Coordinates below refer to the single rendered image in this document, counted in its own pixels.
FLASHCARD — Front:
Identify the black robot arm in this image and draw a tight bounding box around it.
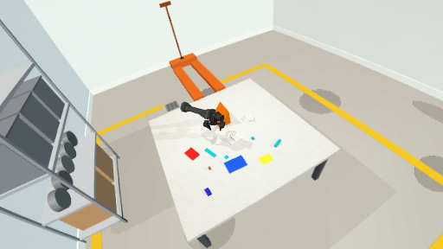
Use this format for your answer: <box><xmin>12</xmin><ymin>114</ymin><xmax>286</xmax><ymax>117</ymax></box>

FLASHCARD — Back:
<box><xmin>180</xmin><ymin>102</ymin><xmax>224</xmax><ymax>122</ymax></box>

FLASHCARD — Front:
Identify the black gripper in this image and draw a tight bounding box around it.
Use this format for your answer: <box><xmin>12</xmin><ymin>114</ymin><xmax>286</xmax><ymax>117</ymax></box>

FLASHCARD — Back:
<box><xmin>202</xmin><ymin>120</ymin><xmax>226</xmax><ymax>131</ymax></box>

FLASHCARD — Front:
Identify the red flat square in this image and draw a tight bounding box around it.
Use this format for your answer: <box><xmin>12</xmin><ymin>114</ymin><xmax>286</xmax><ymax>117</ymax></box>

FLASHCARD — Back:
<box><xmin>184</xmin><ymin>148</ymin><xmax>200</xmax><ymax>161</ymax></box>

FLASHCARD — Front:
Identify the yellow flat rectangular plate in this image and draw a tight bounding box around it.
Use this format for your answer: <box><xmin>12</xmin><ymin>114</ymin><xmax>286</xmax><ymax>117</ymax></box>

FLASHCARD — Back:
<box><xmin>259</xmin><ymin>154</ymin><xmax>273</xmax><ymax>164</ymax></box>

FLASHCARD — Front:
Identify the blue flat plate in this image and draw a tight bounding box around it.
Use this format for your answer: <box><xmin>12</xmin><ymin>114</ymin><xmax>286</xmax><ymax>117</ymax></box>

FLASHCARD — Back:
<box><xmin>224</xmin><ymin>156</ymin><xmax>247</xmax><ymax>174</ymax></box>

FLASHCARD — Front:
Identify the cyan flat bar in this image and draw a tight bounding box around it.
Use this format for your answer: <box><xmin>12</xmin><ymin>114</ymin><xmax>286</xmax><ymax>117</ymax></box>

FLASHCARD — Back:
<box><xmin>205</xmin><ymin>148</ymin><xmax>217</xmax><ymax>157</ymax></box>

